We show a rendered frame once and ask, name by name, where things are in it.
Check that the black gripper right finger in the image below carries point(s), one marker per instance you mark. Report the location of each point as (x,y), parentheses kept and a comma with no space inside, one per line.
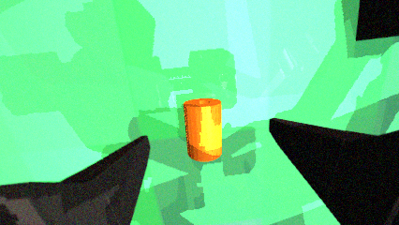
(356,175)

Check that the orange knob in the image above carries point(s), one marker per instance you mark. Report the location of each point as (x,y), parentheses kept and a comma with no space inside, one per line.
(203,128)

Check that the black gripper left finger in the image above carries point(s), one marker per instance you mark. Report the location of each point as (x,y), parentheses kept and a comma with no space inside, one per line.
(104,193)

